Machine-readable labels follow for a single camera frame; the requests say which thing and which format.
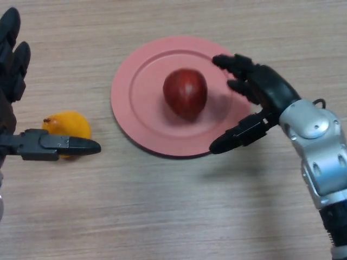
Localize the pink round plate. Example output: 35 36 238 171
110 36 253 159

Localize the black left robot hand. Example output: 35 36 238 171
0 7 102 174

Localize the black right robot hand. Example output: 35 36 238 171
209 53 302 155

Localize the red apple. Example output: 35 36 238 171
162 68 208 122

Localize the yellow pear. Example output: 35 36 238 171
42 110 92 159

